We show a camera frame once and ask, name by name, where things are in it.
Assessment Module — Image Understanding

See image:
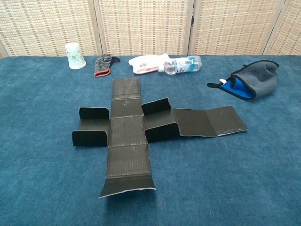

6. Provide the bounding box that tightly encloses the clear plastic water bottle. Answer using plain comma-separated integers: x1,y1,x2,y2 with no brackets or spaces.
158,55,203,76

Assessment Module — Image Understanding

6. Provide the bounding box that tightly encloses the white paper cup green print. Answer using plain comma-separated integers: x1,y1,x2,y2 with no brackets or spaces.
64,42,87,70

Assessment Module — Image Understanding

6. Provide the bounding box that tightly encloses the grey blue cloth pouch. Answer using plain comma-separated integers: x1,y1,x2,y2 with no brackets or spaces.
207,60,280,100

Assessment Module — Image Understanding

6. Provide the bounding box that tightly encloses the beige woven folding screen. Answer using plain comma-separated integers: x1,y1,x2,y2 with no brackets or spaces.
0,0,301,59

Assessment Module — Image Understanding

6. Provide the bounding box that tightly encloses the blue carpet floor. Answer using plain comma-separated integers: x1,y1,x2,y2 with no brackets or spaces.
0,55,301,226

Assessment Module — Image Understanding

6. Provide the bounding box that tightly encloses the black foldable cardboard box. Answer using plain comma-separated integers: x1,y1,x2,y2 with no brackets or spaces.
71,77,249,199

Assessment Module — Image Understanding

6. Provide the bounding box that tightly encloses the white plastic package pink print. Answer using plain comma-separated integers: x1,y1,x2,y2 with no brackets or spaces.
128,53,170,75

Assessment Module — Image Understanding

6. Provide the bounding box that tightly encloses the grey knit glove orange cuff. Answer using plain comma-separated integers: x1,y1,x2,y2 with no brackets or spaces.
94,54,121,79

